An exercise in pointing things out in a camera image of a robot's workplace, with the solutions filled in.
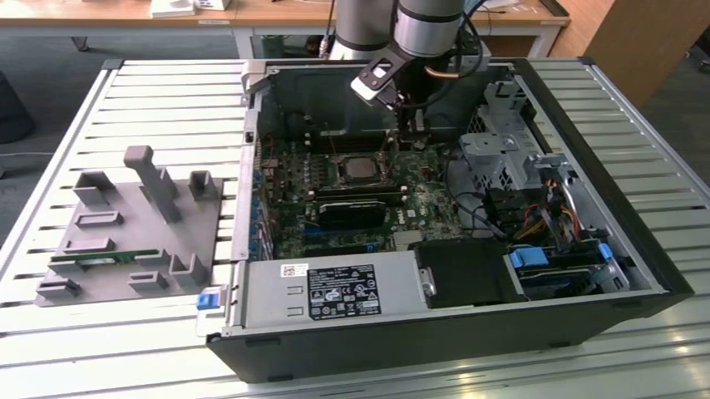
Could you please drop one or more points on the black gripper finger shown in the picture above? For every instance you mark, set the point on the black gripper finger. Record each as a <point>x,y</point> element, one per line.
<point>415,141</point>

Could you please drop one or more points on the silver CPU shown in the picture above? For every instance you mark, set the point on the silver CPU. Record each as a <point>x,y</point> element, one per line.
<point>361,169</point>

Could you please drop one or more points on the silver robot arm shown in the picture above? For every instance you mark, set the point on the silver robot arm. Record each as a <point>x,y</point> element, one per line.
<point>427,29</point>

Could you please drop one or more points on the CPU socket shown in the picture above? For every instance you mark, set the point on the CPU socket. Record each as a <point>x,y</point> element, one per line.
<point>337,181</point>

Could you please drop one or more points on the black RAM slot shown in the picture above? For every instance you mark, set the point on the black RAM slot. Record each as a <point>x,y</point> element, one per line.
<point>361,136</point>
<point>355,193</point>
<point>355,148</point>
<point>361,141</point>
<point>361,130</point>
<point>355,190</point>
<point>355,187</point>

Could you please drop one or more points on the silver disk bay cage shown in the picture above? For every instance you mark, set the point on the silver disk bay cage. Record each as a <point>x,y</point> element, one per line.
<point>494,143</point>

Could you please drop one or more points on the green motherboard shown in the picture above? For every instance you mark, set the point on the green motherboard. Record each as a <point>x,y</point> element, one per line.
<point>430,199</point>

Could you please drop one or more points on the black graphics card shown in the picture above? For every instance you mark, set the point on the black graphics card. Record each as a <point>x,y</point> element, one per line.
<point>353,216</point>

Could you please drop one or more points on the silver chipset heatsink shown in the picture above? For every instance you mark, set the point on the silver chipset heatsink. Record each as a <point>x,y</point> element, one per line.
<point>407,241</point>

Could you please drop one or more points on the white paper sheets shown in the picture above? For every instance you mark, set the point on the white paper sheets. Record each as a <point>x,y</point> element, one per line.
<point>513,4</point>

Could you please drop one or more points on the black plastic shroud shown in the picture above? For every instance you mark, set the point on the black plastic shroud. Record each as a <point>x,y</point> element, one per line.
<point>466,270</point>

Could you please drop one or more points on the blue disk carrier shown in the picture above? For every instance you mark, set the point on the blue disk carrier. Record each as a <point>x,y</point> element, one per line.
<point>527,257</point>

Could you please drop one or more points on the wooden cabinet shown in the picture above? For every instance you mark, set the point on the wooden cabinet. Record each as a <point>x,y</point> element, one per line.
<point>638,50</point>

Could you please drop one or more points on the white printed box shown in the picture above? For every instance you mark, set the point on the white printed box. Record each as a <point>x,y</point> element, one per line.
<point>214,4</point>

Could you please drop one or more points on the silver power supply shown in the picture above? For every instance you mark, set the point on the silver power supply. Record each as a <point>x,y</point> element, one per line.
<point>266,299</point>

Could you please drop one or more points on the white plastic stand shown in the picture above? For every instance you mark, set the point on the white plastic stand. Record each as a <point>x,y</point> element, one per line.
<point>172,10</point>

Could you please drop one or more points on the black PC case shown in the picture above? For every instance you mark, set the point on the black PC case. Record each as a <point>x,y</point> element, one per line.
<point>389,357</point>

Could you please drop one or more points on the blue case latch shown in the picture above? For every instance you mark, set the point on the blue case latch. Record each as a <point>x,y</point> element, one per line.
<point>208,302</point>

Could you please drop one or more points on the grey parts rack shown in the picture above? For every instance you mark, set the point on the grey parts rack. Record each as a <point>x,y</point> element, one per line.
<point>132,232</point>

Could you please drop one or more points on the green RAM stick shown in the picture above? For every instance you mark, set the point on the green RAM stick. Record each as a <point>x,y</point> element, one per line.
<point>132,254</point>

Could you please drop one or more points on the wooden desk black legs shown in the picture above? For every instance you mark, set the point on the wooden desk black legs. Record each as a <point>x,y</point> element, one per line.
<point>111,21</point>

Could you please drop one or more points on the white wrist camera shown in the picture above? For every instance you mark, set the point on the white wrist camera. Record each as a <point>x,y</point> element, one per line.
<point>373,83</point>

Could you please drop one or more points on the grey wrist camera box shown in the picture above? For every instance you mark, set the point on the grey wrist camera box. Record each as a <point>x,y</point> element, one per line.
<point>477,58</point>

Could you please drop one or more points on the wooden desk white frame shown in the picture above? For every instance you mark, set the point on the wooden desk white frame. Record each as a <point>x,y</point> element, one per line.
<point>510,18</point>

